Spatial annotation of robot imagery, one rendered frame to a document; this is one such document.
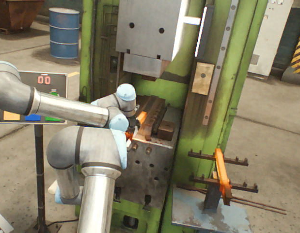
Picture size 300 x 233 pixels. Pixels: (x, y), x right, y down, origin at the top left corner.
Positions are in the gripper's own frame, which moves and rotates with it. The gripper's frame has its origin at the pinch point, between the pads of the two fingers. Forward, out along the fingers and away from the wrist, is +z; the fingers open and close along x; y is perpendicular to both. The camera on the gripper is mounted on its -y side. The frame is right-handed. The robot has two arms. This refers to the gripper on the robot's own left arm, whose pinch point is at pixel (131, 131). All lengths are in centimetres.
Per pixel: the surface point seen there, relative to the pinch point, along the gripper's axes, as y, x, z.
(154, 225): 25, 20, 66
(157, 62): -29.9, 5.7, -21.7
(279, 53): -487, 182, 331
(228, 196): 25, 50, -8
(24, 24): -429, -428, 330
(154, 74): -26.9, 5.0, -16.2
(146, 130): -10.4, 5.0, 13.0
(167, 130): -12.4, 16.8, 10.5
